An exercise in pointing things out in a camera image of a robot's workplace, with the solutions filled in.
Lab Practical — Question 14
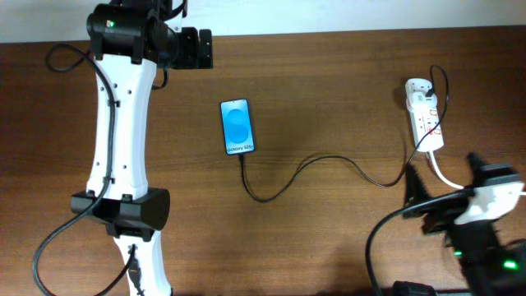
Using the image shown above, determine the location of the white USB charger adapter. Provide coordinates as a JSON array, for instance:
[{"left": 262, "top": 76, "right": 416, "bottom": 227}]
[{"left": 405, "top": 78, "right": 437, "bottom": 112}]

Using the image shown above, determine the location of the white power strip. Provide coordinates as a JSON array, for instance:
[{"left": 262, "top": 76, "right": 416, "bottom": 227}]
[{"left": 404, "top": 77, "right": 445, "bottom": 153}]

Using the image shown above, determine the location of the blue Galaxy smartphone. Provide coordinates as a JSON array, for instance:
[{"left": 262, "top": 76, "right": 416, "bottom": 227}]
[{"left": 219, "top": 99, "right": 256, "bottom": 155}]

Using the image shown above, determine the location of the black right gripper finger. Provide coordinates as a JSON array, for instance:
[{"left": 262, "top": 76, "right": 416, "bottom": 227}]
[
  {"left": 467, "top": 152, "right": 492, "bottom": 188},
  {"left": 402, "top": 164, "right": 431, "bottom": 218}
]

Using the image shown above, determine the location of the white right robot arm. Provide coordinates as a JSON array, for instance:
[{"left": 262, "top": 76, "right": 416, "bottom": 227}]
[{"left": 402, "top": 152, "right": 525, "bottom": 295}]

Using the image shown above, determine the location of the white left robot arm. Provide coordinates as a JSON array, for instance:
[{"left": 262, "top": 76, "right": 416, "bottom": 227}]
[{"left": 72, "top": 1, "right": 213, "bottom": 295}]

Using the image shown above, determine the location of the white power strip cord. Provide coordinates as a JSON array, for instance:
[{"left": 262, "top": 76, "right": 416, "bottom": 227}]
[{"left": 426, "top": 150, "right": 526, "bottom": 197}]

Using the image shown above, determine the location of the black USB charging cable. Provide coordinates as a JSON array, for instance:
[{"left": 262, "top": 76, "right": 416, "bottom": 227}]
[{"left": 238, "top": 64, "right": 450, "bottom": 203}]

